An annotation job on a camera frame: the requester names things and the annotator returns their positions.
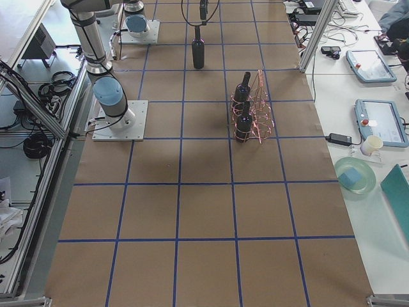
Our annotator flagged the dark wine bottle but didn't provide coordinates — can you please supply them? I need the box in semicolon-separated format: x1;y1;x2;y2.
191;26;205;69
233;72;251;111

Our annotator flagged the dark wine bottle in basket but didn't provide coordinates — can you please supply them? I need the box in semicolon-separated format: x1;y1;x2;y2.
233;72;251;111

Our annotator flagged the large black power brick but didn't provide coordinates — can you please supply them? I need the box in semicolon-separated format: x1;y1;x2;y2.
293;14;319;26

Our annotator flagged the grey control box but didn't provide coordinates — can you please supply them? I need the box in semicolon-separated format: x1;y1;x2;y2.
17;23;56;68

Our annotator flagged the far blue teach pendant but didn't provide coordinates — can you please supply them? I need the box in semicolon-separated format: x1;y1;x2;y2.
345;50;397;83

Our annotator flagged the blue teach pendant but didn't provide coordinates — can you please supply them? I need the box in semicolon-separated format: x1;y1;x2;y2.
355;99;408;148
345;50;397;83

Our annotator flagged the black power adapter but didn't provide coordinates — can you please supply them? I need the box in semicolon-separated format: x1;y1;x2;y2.
325;133;352;146

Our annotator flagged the near blue teach pendant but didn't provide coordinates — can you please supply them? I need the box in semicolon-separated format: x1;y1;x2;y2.
355;99;408;148

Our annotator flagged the white paper cup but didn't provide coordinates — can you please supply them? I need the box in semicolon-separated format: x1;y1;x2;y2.
360;135;383;156

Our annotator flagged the blue sponge block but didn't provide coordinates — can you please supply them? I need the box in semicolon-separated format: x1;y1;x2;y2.
338;167;362;189

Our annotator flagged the green glass plate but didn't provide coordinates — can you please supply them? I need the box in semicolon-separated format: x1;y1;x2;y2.
334;157;376;194

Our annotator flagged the teal book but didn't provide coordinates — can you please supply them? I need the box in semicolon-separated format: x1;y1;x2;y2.
380;164;408;240

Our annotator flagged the white crumpled cloth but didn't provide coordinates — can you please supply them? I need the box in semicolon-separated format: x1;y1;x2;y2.
0;177;24;237

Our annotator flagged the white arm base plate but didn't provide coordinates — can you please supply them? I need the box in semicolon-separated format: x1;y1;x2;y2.
91;100;148;141
121;20;160;45

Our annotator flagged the copper wire wine basket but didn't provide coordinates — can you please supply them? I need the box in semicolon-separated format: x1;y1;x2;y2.
230;70;275;143

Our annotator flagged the aluminium frame post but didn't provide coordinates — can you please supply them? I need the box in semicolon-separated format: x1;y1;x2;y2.
299;0;337;73

